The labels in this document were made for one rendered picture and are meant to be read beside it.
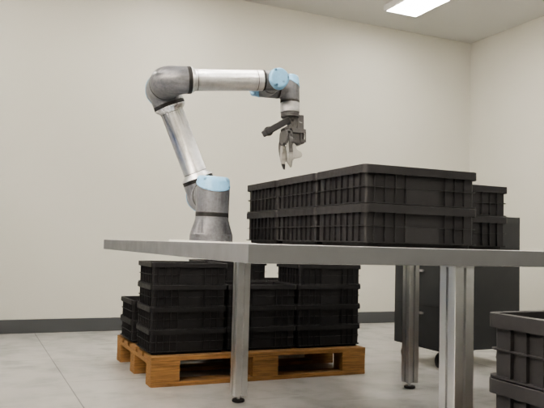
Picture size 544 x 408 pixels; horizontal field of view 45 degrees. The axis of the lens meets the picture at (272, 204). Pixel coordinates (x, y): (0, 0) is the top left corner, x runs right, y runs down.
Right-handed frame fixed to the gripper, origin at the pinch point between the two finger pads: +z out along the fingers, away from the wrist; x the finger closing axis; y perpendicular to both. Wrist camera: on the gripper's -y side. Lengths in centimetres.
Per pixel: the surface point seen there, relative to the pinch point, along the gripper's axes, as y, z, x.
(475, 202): 56, 17, -40
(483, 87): 342, -147, 266
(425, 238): 12, 33, -69
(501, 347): -25, 57, -136
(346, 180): -8, 15, -58
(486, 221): 61, 23, -40
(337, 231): -8, 30, -53
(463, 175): 25, 14, -71
